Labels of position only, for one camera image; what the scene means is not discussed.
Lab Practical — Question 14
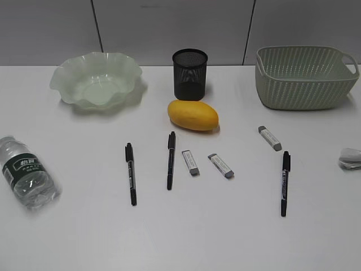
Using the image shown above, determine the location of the white waste paper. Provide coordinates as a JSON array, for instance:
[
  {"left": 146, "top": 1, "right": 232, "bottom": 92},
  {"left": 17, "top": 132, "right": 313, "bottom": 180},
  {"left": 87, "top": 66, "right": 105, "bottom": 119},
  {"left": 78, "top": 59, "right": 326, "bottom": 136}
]
[{"left": 338, "top": 148, "right": 361, "bottom": 170}]

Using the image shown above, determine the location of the clear water bottle green label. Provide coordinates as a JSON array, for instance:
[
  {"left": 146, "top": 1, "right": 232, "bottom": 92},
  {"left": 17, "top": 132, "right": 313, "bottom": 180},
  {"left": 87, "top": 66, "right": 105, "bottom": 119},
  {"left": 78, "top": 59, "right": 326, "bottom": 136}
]
[{"left": 1, "top": 136, "right": 61, "bottom": 209}]

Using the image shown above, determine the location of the white grey eraser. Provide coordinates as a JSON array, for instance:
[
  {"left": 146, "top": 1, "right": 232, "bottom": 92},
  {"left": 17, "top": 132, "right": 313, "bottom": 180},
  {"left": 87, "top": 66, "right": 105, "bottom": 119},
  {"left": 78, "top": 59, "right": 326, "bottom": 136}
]
[
  {"left": 258, "top": 126, "right": 282, "bottom": 151},
  {"left": 208, "top": 154, "right": 234, "bottom": 179},
  {"left": 182, "top": 150, "right": 200, "bottom": 176}
]

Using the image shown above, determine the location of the black marker pen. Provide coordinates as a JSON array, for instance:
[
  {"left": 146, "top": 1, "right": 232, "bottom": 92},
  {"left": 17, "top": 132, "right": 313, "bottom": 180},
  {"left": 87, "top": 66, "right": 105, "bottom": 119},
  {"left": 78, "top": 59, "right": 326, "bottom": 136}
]
[
  {"left": 125, "top": 142, "right": 137, "bottom": 206},
  {"left": 167, "top": 131, "right": 176, "bottom": 190},
  {"left": 280, "top": 151, "right": 291, "bottom": 217}
]

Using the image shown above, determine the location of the yellow mango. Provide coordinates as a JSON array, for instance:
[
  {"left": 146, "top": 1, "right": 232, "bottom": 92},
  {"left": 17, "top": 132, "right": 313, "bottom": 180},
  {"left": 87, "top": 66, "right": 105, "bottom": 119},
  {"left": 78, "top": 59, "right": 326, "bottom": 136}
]
[{"left": 168, "top": 100, "right": 219, "bottom": 131}]

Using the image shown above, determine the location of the pale green wavy plate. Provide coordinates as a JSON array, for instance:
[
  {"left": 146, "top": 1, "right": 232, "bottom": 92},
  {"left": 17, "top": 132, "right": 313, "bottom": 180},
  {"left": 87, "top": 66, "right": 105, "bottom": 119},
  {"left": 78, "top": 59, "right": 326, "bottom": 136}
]
[{"left": 50, "top": 52, "right": 142, "bottom": 110}]

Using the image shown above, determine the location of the pale green plastic basket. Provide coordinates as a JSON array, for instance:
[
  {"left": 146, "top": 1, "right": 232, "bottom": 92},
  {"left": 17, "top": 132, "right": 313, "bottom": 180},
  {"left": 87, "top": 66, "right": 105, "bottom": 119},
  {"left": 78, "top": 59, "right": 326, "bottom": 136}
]
[{"left": 255, "top": 46, "right": 360, "bottom": 111}]

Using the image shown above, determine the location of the black mesh pen holder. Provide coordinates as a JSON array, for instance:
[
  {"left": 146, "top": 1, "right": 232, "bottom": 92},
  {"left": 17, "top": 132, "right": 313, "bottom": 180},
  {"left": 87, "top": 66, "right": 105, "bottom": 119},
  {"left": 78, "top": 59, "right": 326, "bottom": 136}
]
[{"left": 172, "top": 49, "right": 208, "bottom": 101}]

